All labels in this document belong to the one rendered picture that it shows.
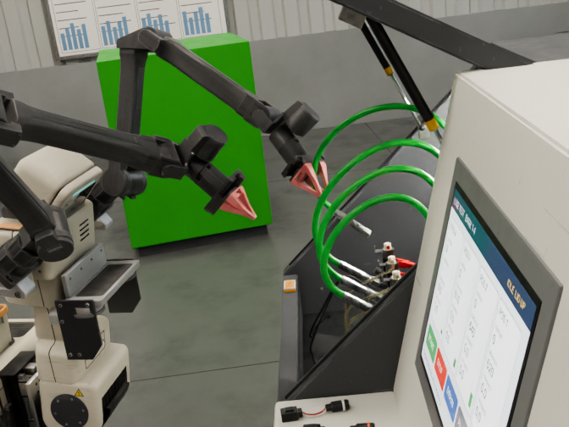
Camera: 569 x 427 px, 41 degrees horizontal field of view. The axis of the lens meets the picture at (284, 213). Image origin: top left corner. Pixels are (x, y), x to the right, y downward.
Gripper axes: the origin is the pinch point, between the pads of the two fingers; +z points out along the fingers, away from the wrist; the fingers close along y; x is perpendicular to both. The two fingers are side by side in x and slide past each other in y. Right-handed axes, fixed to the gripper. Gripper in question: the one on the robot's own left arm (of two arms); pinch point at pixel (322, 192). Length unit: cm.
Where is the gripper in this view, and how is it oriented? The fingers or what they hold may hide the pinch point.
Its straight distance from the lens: 178.2
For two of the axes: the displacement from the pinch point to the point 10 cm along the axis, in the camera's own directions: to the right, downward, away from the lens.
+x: -5.1, 6.5, 5.6
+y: 6.8, -0.9, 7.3
